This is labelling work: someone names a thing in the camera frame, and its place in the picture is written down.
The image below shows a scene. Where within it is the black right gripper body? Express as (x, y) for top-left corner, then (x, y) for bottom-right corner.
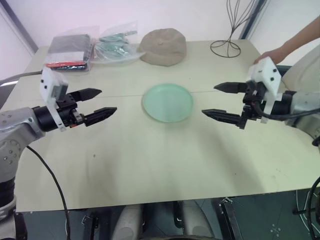
(238, 82), (266, 130)

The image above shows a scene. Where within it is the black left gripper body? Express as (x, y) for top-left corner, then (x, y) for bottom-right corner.
(56, 92), (87, 129)

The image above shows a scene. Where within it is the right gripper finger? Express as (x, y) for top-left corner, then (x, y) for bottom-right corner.
(201, 108), (243, 128)
(213, 81), (248, 95)

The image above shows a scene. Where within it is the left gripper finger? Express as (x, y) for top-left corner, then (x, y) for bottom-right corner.
(83, 106), (118, 127)
(67, 87), (103, 102)

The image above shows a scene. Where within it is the round green plate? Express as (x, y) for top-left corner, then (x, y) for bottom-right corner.
(141, 82), (195, 124)

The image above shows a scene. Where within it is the person's bare hand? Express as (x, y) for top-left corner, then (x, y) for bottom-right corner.
(253, 48), (289, 66)

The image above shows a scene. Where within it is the clear bag with dark notebook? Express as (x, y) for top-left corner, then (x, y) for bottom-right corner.
(44, 34), (96, 74)

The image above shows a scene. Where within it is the clear bag of green items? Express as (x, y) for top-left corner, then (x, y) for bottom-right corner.
(93, 20), (146, 65)

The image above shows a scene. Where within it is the white chair back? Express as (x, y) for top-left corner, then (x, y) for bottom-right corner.
(284, 44), (320, 94)

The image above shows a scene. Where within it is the beige cloth cap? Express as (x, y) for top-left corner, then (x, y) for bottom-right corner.
(138, 27), (187, 68)

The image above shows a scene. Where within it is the grey rounded shape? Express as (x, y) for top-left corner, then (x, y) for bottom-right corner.
(116, 204), (146, 240)
(181, 199), (214, 240)

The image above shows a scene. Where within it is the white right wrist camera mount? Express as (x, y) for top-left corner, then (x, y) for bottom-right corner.
(245, 56), (282, 125)

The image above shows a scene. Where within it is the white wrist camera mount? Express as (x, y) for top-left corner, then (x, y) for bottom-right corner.
(39, 67), (69, 132)
(245, 56), (282, 125)

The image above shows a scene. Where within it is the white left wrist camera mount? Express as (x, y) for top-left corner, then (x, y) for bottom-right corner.
(39, 67), (69, 132)

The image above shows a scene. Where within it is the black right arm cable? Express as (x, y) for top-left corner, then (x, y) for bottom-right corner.
(251, 98), (320, 240)

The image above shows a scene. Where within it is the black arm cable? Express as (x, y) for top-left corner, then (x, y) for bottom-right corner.
(25, 145), (72, 240)
(251, 98), (320, 240)

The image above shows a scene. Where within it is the black wire stand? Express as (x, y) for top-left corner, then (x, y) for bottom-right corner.
(209, 0), (266, 59)

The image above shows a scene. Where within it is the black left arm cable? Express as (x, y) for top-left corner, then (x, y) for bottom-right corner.
(25, 145), (72, 240)

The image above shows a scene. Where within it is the grey blue window frame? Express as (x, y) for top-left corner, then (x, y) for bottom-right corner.
(239, 0), (270, 41)

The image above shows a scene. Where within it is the dark grey wall post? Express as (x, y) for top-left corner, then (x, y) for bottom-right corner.
(0, 0), (40, 55)

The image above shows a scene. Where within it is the black table frame leg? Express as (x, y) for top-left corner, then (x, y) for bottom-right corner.
(218, 199), (244, 240)
(13, 211), (29, 240)

